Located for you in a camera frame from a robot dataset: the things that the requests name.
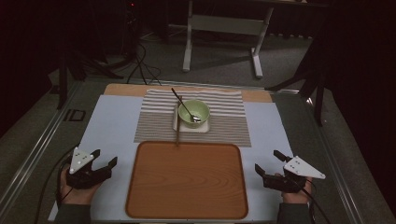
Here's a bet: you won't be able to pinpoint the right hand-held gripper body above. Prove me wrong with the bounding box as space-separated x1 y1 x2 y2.
262 155 327 194

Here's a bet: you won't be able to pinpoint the white square plate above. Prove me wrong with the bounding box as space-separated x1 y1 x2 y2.
172 102 211 134

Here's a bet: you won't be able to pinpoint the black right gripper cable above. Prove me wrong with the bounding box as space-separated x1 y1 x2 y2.
292 178 332 224

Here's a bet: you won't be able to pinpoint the aluminium floor rail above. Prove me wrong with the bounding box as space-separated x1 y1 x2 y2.
0 81 82 213
305 96 366 224

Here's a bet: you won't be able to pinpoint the white metal table frame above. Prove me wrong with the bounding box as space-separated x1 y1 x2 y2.
181 0 331 79

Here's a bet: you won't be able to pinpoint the white table sheet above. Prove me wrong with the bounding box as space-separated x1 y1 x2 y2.
48 94 301 223

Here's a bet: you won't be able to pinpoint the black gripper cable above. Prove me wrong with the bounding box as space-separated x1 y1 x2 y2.
33 144 80 224
292 178 332 224

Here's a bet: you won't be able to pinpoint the person's left hand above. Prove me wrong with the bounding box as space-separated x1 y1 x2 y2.
59 167 103 205

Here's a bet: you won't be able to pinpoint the metal spoon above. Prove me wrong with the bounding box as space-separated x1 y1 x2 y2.
170 87 202 123

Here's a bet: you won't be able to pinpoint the black floor cables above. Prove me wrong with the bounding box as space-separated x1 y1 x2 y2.
125 41 163 87

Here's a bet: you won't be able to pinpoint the striped woven placemat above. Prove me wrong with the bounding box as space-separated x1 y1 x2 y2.
134 89 252 148

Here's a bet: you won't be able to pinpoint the green ceramic bowl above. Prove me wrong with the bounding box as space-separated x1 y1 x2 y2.
177 99 211 129

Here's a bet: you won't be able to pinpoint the orange wooden tray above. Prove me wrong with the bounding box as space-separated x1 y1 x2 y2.
125 140 249 220

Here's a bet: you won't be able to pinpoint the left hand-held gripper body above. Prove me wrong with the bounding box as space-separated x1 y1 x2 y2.
64 147 113 190

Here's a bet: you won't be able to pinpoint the person's right hand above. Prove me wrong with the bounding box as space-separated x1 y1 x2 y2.
281 176 313 205

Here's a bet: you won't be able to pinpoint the pair of brown chopsticks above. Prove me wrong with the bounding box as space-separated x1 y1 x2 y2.
175 95 184 147

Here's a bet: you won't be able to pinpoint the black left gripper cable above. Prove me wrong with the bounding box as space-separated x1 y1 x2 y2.
33 144 80 224

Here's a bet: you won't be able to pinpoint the black stand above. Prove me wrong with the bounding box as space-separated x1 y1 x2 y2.
56 50 125 110
265 31 329 127

